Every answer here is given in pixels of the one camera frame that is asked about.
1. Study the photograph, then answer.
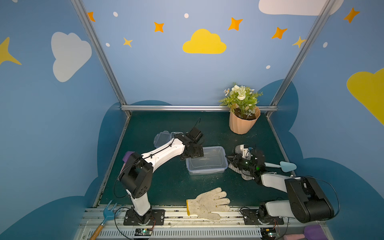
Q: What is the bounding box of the large clear lunch box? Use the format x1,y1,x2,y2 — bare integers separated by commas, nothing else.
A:
186,146,228,176

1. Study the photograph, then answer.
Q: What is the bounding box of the small lunch box lid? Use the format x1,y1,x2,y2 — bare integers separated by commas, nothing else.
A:
154,131,171,149

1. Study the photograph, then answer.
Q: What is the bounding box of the small clear lunch box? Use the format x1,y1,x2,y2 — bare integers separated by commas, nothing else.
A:
170,132,184,141

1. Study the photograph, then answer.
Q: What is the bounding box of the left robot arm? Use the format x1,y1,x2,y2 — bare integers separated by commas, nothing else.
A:
117,127,204,225

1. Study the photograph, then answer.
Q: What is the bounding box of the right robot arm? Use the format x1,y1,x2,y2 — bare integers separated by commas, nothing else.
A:
226,145,340,225

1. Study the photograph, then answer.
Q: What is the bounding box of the teal silicone spatula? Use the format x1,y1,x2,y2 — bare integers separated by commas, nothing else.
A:
265,161,297,173

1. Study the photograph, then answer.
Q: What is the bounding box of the white knit work glove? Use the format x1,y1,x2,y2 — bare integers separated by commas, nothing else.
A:
186,188,230,221

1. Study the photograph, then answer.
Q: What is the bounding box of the potted artificial flower plant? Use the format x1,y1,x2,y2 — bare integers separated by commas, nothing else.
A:
219,84,263,135

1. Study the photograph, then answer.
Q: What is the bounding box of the purple silicone spatula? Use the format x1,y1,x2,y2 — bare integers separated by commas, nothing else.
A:
123,151,135,163

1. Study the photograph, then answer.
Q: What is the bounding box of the right circuit board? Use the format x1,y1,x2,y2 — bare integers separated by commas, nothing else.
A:
261,228,280,240

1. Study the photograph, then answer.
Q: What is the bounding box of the circuit board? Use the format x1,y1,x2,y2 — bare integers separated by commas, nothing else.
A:
134,228,153,237
261,228,280,240

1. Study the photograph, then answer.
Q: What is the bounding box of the purple pink toy shovel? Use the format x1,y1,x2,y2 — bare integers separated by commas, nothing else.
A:
283,225,328,240

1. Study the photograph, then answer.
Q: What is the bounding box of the left circuit board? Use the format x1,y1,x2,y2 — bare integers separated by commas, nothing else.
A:
134,228,153,237

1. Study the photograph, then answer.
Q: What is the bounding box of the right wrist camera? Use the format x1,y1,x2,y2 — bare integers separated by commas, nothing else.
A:
240,145,253,160

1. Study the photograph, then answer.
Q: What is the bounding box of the aluminium frame rear bar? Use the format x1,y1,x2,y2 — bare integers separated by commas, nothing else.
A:
120,104,279,113

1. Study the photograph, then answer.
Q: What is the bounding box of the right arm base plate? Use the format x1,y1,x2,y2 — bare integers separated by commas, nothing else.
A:
240,207,284,225

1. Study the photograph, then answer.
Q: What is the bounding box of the aluminium front rail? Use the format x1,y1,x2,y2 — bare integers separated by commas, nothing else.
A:
73,205,334,240

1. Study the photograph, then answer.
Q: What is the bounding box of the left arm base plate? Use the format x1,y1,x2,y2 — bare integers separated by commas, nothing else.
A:
123,209,165,226

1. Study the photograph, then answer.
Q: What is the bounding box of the blue rake wooden handle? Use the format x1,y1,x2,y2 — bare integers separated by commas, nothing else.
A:
90,200,117,240

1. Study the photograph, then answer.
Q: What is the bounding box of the aluminium frame right post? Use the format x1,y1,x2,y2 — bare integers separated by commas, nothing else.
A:
266,0,337,119

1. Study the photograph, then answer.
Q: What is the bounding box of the aluminium frame post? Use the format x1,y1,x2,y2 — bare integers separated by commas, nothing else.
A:
71,0,127,109
266,0,337,119

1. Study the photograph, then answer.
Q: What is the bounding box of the aluminium frame left post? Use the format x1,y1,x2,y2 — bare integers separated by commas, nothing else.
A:
71,0,127,109

